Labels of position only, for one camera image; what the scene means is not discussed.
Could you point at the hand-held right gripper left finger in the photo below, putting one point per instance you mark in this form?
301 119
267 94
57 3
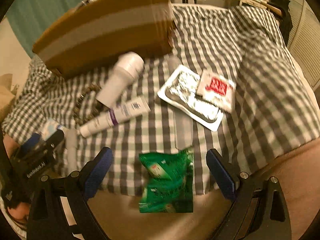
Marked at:
97 172

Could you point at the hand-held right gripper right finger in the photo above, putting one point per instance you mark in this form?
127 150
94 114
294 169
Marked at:
221 175

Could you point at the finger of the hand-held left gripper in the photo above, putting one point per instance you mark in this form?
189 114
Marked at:
32 141
56 140

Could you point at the white blue tissue pack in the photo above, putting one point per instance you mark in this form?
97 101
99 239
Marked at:
51 127

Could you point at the green snack packet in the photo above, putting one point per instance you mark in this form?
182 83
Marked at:
165 180

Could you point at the brown cardboard box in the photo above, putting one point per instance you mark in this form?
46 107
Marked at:
100 37

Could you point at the white tube purple band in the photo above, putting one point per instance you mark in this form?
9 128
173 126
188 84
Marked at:
125 110

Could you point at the grey checked blanket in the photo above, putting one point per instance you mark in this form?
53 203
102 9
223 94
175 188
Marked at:
250 105

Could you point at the white bed sheet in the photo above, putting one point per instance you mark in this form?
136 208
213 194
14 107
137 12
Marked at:
300 180

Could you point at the white plastic bottle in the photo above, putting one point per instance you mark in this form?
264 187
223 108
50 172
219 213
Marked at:
120 80

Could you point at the red white sachet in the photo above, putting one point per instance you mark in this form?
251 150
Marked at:
217 87

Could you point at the silver blister pack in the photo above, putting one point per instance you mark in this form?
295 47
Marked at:
180 85

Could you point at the white louvred wardrobe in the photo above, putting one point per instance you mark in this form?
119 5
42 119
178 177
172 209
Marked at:
306 42

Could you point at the black garment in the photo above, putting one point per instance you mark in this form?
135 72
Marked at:
282 12

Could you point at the wooden chair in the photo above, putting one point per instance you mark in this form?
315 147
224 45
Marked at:
275 8

